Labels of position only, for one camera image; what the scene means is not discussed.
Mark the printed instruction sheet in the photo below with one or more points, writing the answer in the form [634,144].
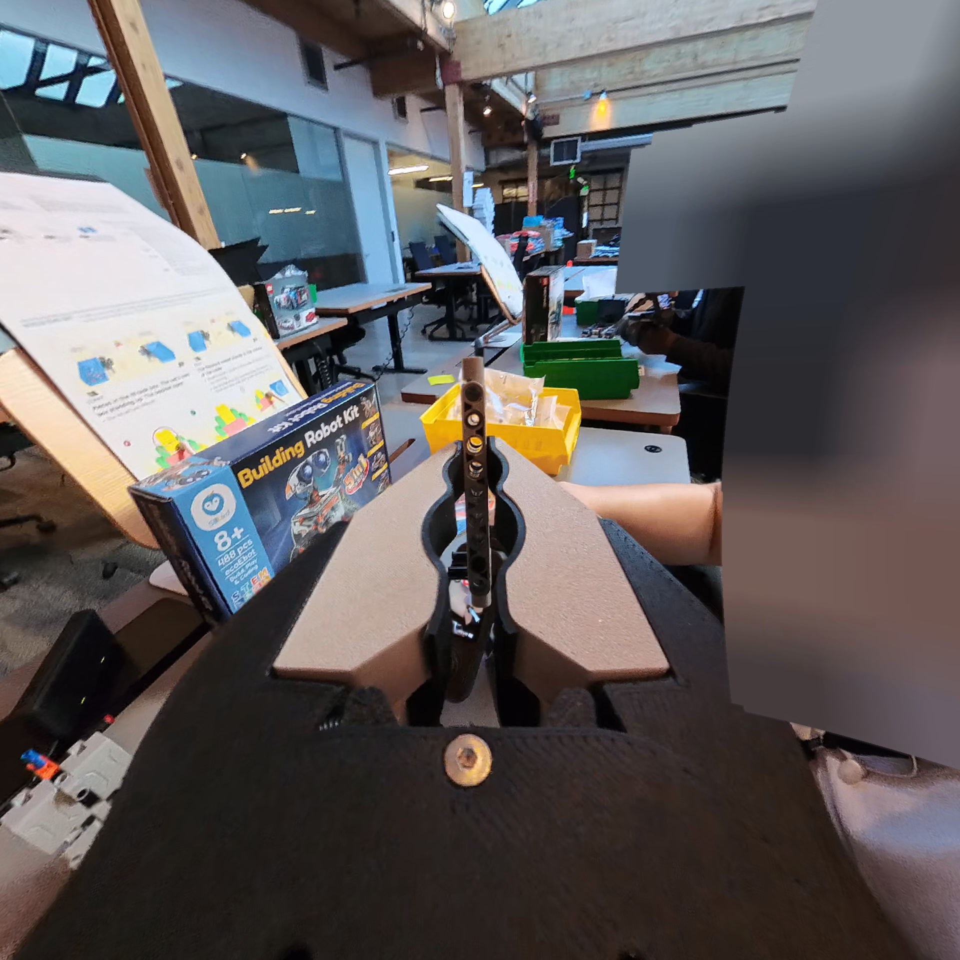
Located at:
[491,255]
[112,300]

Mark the clear plastic parts bags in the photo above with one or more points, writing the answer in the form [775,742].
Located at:
[517,401]

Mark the yellow parts bin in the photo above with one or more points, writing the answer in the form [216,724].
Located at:
[525,439]

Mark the wall air unit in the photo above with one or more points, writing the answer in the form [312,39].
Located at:
[566,150]

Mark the wooden sheet stand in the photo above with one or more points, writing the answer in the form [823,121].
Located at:
[52,435]

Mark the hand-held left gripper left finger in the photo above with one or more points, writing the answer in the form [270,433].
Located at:
[360,592]

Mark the black power adapter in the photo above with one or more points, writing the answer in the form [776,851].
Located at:
[71,675]

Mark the green parts bin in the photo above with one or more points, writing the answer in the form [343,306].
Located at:
[592,379]
[574,349]

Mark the person's right forearm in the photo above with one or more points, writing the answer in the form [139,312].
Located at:
[660,517]

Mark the black carton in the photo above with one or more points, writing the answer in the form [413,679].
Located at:
[541,304]

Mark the grey perforated building beam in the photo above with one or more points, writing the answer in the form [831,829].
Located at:
[474,450]

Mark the grey desk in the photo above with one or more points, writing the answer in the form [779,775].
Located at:
[622,457]

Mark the wood-edged standing desk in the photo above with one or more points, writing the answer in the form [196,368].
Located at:
[367,294]

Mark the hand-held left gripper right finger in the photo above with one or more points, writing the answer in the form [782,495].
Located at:
[577,592]

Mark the blue robot kit box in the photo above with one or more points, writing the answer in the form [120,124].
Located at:
[247,495]

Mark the toy set box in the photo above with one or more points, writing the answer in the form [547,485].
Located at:
[292,300]

